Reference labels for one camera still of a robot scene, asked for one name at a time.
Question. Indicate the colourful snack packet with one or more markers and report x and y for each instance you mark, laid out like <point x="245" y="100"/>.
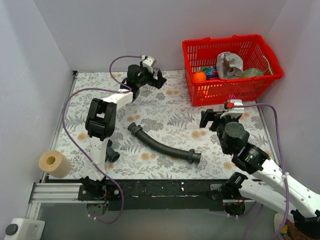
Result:
<point x="210" y="71"/>

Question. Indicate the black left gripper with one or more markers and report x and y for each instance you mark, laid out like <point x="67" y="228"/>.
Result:
<point x="155" y="78"/>

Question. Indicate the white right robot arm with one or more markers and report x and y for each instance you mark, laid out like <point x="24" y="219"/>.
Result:
<point x="264" y="180"/>

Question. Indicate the floral table mat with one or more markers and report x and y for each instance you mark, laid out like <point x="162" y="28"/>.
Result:
<point x="165" y="114"/>

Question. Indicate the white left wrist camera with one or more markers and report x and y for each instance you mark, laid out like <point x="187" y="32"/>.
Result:
<point x="148" y="62"/>

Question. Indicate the white grey button device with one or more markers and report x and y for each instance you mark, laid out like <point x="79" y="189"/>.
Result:
<point x="24" y="229"/>

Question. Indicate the green netted melon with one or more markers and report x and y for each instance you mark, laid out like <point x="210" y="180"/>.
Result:
<point x="255" y="72"/>

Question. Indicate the grey tee pipe fitting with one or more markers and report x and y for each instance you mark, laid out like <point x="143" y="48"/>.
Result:
<point x="111" y="155"/>

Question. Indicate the red plastic basket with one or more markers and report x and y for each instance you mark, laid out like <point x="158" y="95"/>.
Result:
<point x="204" y="51"/>

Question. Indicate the beige tape roll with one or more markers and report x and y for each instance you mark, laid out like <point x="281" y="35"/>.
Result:
<point x="55" y="164"/>

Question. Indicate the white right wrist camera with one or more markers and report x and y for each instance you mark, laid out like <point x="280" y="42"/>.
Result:
<point x="234" y="109"/>

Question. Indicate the orange fruit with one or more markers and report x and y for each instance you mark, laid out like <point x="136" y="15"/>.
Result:
<point x="199" y="76"/>

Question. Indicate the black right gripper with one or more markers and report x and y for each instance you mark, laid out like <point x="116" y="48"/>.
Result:
<point x="215" y="120"/>

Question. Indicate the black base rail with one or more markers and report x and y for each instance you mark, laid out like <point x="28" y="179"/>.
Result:
<point x="160" y="194"/>

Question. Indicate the crumpled grey paper bag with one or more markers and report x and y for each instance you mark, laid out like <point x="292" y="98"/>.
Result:
<point x="229" y="66"/>

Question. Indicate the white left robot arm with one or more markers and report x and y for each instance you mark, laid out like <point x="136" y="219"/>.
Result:
<point x="101" y="120"/>

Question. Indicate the brown item in white cup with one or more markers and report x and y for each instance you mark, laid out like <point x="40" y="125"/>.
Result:
<point x="288" y="232"/>

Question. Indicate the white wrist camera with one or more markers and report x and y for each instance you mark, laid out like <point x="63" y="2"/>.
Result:
<point x="234" y="109"/>
<point x="148" y="62"/>

